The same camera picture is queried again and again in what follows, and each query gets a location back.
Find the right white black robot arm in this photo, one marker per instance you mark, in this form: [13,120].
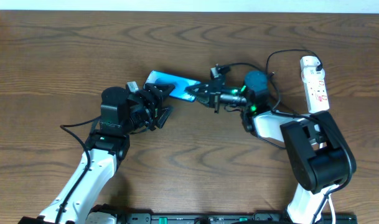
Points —
[320,158]

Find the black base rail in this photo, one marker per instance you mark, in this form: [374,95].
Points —
[209,218]

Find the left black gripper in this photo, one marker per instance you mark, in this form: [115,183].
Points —
[150,108]

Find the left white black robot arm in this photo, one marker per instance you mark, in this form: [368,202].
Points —
[124,111]

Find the white power strip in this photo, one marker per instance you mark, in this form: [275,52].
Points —
[316,96]

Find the blue screen Galaxy smartphone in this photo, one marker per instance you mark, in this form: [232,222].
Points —
[180,84]

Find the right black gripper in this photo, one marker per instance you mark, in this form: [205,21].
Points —
[214,97]

